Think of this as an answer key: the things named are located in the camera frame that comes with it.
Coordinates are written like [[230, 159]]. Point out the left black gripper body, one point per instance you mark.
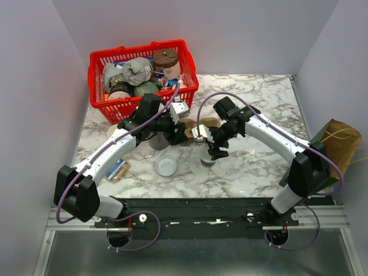
[[172, 137]]

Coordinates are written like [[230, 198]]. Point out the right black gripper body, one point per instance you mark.
[[221, 136]]

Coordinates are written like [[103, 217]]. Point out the black paper coffee cup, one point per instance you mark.
[[205, 157]]

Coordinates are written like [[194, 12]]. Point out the dark green paper bag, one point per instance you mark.
[[312, 167]]

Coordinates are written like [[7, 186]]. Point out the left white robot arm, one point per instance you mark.
[[76, 187]]

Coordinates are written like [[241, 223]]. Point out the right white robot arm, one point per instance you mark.
[[250, 121]]

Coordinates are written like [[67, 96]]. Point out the metal straw holder cup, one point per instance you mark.
[[158, 142]]

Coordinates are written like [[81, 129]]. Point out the stack of white lids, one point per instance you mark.
[[166, 165]]

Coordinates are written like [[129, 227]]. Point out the white pump bottle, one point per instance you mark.
[[178, 82]]

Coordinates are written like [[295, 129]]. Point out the small metal can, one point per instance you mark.
[[163, 81]]

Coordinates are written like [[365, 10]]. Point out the green glitter ball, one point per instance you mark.
[[147, 87]]

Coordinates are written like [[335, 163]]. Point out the stack of paper cups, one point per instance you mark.
[[111, 131]]

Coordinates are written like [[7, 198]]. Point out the orange sponge blue label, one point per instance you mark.
[[117, 171]]

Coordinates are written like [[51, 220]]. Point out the grey wrapped package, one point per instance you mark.
[[137, 71]]

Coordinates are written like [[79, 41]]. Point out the brown lid cream tub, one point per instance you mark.
[[167, 61]]

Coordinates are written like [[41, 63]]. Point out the red plastic shopping basket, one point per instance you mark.
[[116, 110]]

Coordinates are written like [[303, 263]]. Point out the patterned grey pouch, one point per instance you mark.
[[112, 75]]

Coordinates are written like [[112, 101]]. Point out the brown paper bag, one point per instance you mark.
[[341, 142]]

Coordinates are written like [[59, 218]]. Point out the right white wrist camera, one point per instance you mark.
[[202, 133]]

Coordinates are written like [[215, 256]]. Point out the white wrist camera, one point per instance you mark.
[[202, 133], [178, 109]]

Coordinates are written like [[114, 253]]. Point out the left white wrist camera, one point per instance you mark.
[[178, 109]]

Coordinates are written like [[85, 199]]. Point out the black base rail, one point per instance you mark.
[[215, 218]]

